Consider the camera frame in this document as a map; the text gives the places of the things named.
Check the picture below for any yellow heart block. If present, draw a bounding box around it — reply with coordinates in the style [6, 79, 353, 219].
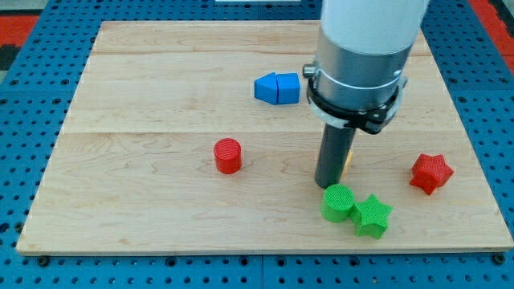
[341, 149, 353, 176]

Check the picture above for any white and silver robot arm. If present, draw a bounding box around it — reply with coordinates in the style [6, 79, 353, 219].
[304, 0, 428, 134]

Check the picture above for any red cylinder block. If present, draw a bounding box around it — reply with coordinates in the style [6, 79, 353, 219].
[214, 138, 243, 174]

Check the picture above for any blue triangular block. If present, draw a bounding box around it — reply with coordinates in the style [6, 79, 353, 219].
[254, 72, 278, 104]

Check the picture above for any blue cube block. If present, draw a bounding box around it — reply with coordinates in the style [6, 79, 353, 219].
[276, 73, 300, 104]

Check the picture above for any light wooden board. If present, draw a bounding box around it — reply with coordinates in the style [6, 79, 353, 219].
[17, 21, 513, 256]

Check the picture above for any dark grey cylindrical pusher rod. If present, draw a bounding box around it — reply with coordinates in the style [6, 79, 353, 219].
[315, 124, 356, 189]

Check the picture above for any green cylinder block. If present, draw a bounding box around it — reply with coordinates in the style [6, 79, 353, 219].
[320, 184, 355, 223]

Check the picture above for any green star block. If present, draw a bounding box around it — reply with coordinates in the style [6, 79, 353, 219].
[349, 194, 394, 239]

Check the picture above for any red star block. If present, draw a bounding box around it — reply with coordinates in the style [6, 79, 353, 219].
[410, 153, 455, 195]

